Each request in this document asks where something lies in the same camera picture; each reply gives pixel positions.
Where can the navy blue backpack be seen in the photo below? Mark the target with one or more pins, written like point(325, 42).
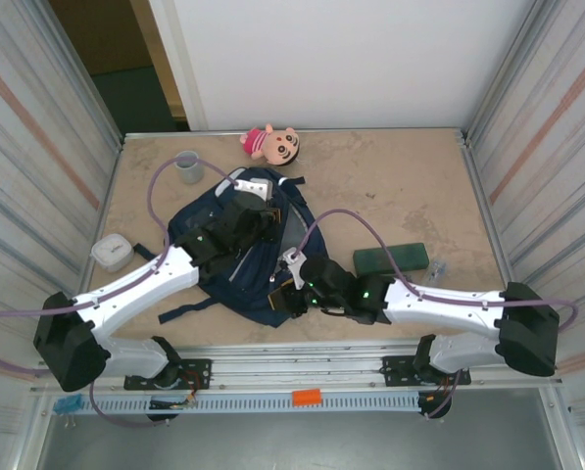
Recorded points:
point(253, 294)

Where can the green pencil case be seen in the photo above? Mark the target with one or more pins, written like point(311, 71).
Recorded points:
point(385, 257)

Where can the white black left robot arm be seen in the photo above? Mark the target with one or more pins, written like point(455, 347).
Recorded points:
point(140, 279)

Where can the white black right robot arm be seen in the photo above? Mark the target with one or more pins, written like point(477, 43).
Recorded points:
point(444, 303)

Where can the grey cup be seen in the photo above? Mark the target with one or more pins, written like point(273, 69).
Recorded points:
point(189, 171)

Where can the pink plush doll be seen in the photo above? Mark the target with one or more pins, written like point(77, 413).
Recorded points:
point(272, 144)

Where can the orange block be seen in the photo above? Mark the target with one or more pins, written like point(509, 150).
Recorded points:
point(306, 397)

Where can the clear plastic item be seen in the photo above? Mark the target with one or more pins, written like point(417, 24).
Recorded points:
point(438, 270)

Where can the white square container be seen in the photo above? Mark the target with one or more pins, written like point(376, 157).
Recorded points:
point(112, 252)

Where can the blue clip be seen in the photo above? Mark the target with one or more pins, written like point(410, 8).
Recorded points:
point(67, 404)

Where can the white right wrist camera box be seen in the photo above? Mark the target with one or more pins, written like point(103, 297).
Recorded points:
point(292, 269)

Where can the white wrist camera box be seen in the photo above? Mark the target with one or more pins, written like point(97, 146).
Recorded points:
point(253, 188)
point(292, 269)

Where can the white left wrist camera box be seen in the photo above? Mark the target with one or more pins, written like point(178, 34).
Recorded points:
point(253, 188)

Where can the aluminium mounting rail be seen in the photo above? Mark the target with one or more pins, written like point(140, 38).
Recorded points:
point(297, 367)

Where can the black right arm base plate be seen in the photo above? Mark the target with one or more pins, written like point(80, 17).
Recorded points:
point(395, 372)

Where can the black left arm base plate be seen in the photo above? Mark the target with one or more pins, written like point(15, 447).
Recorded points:
point(199, 372)

